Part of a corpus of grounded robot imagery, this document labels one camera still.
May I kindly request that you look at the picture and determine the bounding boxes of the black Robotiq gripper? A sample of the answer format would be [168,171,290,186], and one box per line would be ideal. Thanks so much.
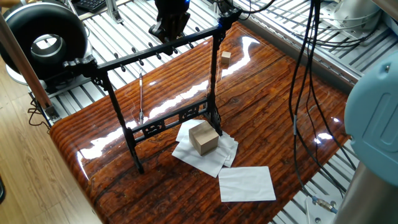
[148,0,191,45]

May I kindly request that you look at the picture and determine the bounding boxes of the thin metal utensil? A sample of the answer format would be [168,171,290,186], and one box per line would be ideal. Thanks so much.
[138,68,145,125]

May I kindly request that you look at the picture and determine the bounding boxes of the black ornate pen rack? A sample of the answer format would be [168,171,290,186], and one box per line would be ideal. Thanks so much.
[62,7,243,175]

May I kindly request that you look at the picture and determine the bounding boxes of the black keyboard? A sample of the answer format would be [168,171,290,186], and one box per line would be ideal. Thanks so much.
[76,0,106,13]

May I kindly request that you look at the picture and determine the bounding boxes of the large wooden block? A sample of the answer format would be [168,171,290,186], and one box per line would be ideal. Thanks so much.
[188,120,220,156]

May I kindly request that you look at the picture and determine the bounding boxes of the wood grain table mat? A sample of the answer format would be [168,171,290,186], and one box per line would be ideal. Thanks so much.
[49,21,352,224]

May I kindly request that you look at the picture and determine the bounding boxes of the single white paper sheet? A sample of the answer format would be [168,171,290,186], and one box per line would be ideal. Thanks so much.
[218,166,277,203]

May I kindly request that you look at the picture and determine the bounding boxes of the small aluminium bracket stand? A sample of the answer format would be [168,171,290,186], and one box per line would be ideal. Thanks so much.
[104,0,124,24]

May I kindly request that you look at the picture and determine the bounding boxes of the aluminium profile post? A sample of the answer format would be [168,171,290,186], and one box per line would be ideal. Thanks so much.
[0,14,62,122]

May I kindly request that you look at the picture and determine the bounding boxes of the black round ring lamp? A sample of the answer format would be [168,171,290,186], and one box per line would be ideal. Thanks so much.
[0,1,94,93]

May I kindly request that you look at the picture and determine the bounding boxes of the thin black floor cable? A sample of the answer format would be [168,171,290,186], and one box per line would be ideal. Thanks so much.
[27,98,51,129]

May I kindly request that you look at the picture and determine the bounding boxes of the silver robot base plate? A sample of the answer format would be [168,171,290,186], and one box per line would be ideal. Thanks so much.
[320,0,383,41]

